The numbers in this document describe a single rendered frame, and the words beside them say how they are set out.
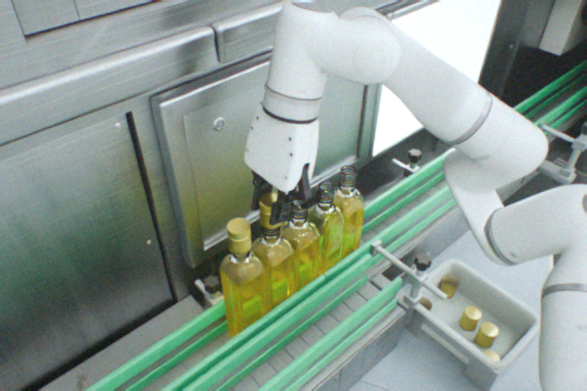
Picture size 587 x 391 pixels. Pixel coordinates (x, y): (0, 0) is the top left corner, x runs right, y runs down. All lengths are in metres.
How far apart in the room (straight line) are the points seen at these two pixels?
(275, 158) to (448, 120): 0.23
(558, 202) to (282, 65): 0.39
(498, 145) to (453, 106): 0.08
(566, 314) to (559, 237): 0.10
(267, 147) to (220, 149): 0.14
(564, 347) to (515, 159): 0.24
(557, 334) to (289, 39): 0.48
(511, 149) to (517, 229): 0.11
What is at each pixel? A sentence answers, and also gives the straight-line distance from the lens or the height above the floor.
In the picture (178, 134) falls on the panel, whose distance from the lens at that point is 0.73.
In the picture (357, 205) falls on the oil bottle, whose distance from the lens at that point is 0.88.
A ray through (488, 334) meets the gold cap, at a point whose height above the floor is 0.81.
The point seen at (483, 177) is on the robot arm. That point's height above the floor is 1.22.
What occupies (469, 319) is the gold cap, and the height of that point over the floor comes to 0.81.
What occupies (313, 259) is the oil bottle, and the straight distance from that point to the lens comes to 0.87.
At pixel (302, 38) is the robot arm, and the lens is 0.61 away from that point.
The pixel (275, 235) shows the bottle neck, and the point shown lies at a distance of 0.77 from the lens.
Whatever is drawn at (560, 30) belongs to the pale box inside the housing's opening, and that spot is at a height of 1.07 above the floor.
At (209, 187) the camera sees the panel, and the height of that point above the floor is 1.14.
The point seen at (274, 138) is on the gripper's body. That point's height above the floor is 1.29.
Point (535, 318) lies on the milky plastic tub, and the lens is 1.12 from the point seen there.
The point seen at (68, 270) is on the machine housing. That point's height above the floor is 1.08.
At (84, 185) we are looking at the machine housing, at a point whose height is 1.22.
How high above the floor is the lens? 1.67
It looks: 42 degrees down
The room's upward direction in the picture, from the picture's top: straight up
